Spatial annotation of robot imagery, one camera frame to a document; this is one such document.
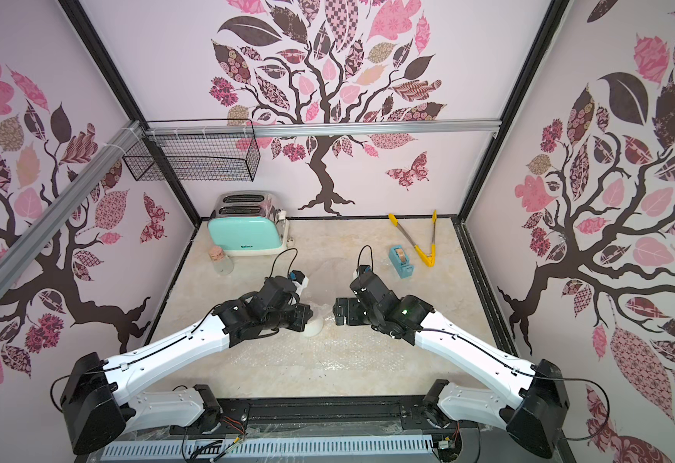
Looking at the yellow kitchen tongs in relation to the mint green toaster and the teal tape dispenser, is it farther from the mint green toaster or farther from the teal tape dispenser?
the mint green toaster

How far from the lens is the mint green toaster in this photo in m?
1.00

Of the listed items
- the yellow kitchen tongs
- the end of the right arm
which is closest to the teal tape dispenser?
the yellow kitchen tongs

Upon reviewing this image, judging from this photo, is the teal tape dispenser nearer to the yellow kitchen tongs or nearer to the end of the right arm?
the yellow kitchen tongs

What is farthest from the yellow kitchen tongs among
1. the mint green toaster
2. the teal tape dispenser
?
the mint green toaster
